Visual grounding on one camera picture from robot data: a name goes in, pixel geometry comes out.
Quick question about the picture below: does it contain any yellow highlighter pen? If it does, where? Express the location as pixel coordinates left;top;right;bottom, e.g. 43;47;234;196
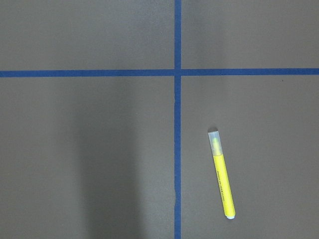
208;131;236;220

